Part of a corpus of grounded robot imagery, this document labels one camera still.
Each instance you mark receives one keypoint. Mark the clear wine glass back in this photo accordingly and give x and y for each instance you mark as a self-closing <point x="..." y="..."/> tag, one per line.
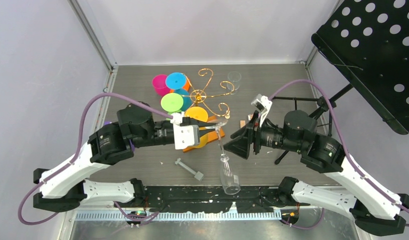
<point x="233" y="81"/>

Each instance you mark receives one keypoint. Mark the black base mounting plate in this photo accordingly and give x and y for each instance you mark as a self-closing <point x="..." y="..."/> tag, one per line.
<point x="209" y="199"/>

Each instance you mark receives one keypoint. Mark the blue plastic wine glass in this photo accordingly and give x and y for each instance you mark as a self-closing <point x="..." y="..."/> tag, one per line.
<point x="175" y="81"/>

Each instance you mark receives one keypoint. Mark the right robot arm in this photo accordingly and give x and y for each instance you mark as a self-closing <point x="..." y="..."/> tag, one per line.
<point x="376" y="211"/>

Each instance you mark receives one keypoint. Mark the orange plastic wine glass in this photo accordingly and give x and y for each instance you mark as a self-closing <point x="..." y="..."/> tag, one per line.
<point x="200" y="114"/>

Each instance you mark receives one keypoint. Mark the green plastic wine glass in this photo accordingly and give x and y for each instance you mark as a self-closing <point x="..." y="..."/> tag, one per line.
<point x="172" y="102"/>

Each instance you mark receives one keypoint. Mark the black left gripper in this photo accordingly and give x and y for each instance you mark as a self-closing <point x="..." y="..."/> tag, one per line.
<point x="204" y="131"/>

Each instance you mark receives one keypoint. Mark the black perforated music stand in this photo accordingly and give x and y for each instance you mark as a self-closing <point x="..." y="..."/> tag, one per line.
<point x="366" y="43"/>

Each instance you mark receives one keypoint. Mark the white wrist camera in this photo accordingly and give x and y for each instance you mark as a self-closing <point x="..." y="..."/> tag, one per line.
<point x="179" y="118"/>
<point x="263" y="105"/>

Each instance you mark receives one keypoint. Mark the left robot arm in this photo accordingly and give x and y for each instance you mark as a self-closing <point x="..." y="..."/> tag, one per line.
<point x="68" y="185"/>

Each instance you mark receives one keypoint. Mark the grey bolt tool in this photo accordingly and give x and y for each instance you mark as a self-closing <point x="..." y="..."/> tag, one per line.
<point x="196" y="174"/>

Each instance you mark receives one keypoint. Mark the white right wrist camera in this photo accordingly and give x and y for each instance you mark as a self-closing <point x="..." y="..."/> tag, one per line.
<point x="263" y="105"/>

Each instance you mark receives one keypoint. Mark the gold wire wine glass rack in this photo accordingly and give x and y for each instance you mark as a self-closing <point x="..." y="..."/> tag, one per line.
<point x="199" y="96"/>

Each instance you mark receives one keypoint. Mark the white chess pawn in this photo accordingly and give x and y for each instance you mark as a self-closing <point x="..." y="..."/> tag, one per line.
<point x="227" y="115"/>

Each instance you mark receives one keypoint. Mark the clear wine glass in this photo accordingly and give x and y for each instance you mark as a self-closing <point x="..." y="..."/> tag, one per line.
<point x="233" y="81"/>
<point x="227" y="174"/>

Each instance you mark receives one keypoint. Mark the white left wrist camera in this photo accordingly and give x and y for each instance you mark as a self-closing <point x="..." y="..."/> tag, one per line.
<point x="179" y="118"/>

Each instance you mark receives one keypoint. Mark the orange plastic bowl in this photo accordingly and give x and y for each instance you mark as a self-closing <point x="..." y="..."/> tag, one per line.
<point x="187" y="84"/>

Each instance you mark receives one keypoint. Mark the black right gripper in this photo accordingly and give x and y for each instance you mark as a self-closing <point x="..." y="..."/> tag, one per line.
<point x="240" y="144"/>

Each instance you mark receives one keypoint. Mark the purple box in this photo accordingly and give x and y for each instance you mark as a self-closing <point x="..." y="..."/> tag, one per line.
<point x="131" y="144"/>

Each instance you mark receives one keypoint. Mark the pink plastic wine glass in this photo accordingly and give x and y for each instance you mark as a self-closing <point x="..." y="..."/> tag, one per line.
<point x="159" y="85"/>

